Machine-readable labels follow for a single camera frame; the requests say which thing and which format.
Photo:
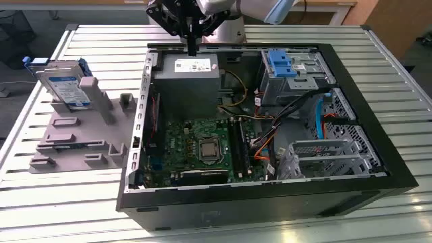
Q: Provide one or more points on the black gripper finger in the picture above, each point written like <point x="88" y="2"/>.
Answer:
<point x="212" y="25"/>
<point x="165" y="17"/>

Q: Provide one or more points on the hard disk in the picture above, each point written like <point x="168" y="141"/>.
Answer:
<point x="65" y="88"/>

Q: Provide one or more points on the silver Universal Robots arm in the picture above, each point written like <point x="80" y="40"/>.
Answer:
<point x="229" y="30"/>

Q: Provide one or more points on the metal disk bay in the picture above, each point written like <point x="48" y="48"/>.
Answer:
<point x="324" y="158"/>

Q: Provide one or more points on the blue drive cage latch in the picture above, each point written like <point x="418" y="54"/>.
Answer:
<point x="281" y="65"/>

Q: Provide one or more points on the grey power supply unit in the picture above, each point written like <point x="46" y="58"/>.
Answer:
<point x="185" y="88"/>

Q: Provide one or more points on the metal optical drive cage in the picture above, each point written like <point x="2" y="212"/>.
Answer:
<point x="296" y="86"/>

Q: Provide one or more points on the wooden desk white legs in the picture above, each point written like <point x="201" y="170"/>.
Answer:
<point x="340" y="12"/>

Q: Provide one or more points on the green motherboard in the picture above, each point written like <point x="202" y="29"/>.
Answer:
<point x="178" y="131"/>

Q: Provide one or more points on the black mesh wastebasket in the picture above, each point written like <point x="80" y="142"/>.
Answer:
<point x="13" y="38"/>

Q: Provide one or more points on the black RAM stick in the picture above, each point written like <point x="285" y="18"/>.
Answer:
<point x="244" y="149"/>
<point x="234" y="146"/>

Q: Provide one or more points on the silver CPU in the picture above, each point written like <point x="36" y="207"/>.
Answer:
<point x="209" y="150"/>

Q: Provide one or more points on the grey parts rack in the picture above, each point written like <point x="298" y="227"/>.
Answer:
<point x="84" y="131"/>

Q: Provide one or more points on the black CPU socket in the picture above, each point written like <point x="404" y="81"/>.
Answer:
<point x="210" y="160"/>

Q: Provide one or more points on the wooden cabinet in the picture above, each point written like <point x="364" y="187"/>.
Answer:
<point x="397" y="22"/>

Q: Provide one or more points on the RAM stick with blue edge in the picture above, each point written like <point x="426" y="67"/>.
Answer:
<point x="70" y="146"/>

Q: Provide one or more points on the black graphics card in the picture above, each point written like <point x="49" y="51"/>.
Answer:
<point x="202" y="176"/>

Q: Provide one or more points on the black open PC case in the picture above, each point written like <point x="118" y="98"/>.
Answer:
<point x="236" y="210"/>

